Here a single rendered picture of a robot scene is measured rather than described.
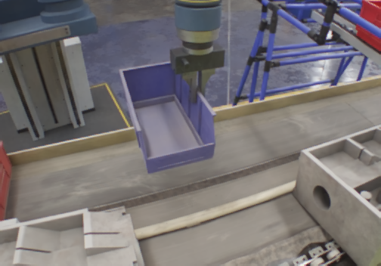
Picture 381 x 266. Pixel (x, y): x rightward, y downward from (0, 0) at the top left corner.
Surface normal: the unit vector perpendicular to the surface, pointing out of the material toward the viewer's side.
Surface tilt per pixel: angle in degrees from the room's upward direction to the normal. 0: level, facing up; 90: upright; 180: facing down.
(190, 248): 0
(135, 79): 88
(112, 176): 0
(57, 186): 0
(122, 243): 22
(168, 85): 88
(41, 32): 90
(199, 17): 90
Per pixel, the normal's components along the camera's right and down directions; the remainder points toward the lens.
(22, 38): 0.47, 0.55
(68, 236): -0.06, -0.88
